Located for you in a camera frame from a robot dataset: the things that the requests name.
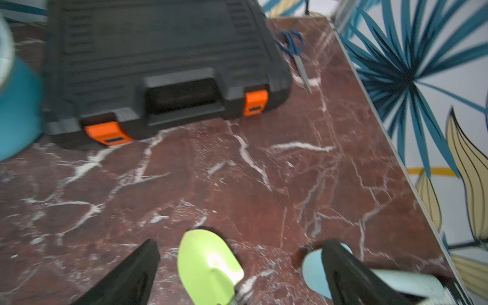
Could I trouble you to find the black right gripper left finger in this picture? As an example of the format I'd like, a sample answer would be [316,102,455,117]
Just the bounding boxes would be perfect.
[74,239,160,305]

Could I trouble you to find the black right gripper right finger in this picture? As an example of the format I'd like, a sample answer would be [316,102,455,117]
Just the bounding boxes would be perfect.
[321,240,412,304]

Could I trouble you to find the light blue trowel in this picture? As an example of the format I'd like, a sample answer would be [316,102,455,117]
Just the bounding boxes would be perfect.
[302,249,457,304]

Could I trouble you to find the black plastic tool case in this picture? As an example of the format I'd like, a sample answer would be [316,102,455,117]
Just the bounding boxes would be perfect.
[41,1,292,149]

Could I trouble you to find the light blue plastic bucket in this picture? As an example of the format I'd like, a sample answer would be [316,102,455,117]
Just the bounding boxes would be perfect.
[1,17,43,161]

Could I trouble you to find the green trowel wooden handle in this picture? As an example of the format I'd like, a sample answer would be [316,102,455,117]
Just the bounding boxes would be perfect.
[177,230,245,304]

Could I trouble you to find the blue handled scissors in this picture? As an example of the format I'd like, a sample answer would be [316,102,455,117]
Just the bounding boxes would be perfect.
[278,30,312,95]

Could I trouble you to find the aluminium right corner post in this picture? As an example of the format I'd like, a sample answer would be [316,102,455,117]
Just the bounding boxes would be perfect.
[330,0,360,32]

